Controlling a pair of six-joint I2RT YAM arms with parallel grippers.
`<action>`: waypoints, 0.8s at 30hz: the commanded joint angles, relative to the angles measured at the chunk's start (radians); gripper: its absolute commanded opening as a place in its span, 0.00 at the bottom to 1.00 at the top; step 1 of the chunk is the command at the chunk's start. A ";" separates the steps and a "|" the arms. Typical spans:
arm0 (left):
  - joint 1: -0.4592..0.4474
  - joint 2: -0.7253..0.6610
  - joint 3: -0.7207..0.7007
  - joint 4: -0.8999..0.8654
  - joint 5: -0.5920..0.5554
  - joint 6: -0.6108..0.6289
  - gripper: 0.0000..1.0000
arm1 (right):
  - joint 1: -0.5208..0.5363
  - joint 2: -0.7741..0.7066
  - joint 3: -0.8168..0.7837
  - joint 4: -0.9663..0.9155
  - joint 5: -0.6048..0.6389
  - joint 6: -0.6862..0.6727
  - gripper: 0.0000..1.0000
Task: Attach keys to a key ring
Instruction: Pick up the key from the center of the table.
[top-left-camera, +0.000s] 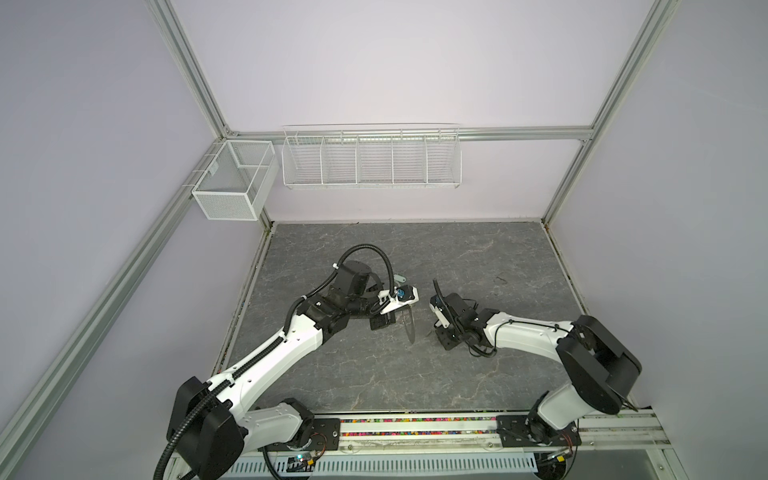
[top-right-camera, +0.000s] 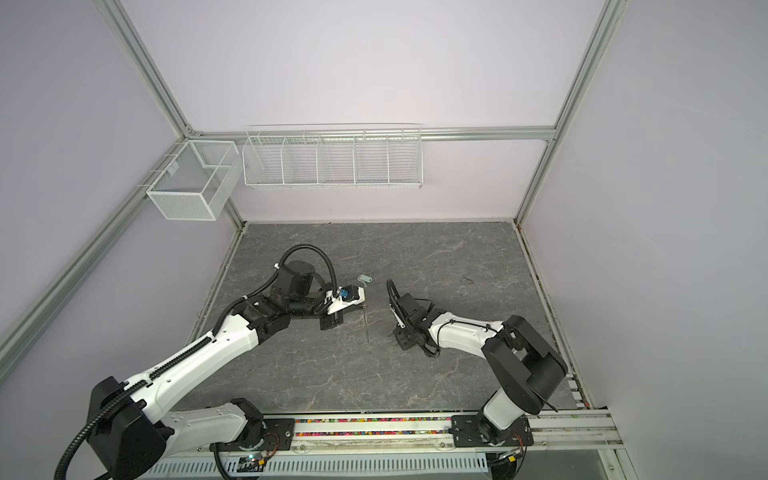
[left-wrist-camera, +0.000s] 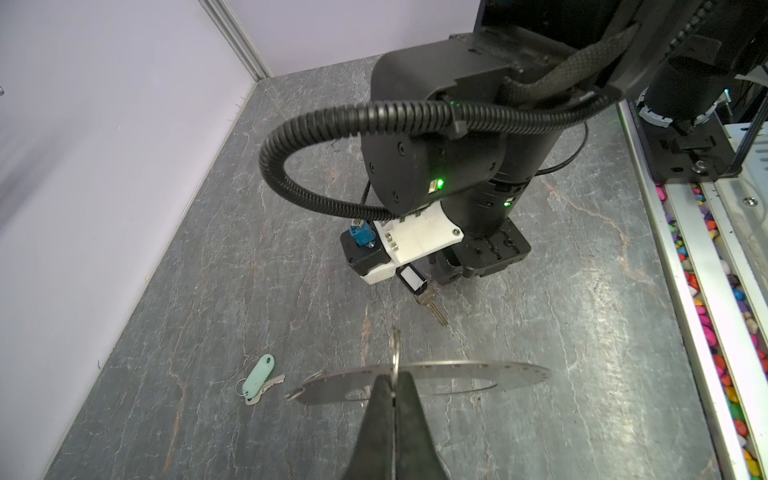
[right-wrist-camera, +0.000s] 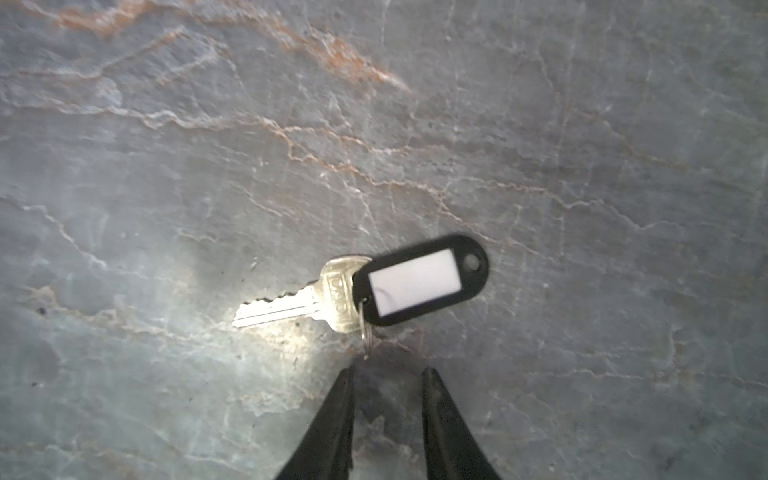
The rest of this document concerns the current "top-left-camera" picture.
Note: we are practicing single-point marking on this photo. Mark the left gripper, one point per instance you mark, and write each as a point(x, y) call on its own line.
point(382, 320)

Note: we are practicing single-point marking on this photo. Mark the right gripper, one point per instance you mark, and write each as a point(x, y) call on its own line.
point(444, 342)

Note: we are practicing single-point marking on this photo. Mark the grey perforated ring disc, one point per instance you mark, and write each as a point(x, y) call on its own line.
point(408, 322)

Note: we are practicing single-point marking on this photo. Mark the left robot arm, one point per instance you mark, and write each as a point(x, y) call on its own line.
point(211, 423)

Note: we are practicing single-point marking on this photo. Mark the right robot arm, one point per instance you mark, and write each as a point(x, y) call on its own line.
point(601, 370)

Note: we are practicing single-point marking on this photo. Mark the white mesh box basket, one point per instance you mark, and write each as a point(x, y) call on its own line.
point(236, 183)

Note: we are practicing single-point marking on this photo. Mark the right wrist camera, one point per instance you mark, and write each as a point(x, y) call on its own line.
point(442, 318)

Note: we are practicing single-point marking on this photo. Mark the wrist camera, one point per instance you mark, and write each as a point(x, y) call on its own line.
point(442, 318)
point(403, 296)

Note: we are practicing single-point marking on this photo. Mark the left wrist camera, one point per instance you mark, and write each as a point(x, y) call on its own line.
point(403, 296)

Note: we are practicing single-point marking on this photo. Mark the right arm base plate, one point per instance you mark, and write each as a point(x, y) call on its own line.
point(522, 431)

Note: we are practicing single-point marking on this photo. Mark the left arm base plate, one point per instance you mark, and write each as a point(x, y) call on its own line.
point(317, 434)

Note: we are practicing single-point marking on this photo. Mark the white vented cable duct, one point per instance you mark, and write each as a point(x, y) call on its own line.
point(407, 465)

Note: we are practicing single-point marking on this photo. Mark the white wire shelf basket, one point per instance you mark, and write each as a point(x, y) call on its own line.
point(373, 155)

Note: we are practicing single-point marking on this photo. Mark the aluminium mounting rail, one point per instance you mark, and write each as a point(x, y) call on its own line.
point(391, 433)

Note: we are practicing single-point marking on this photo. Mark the aluminium frame profile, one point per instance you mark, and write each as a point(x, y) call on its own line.
point(98, 128)

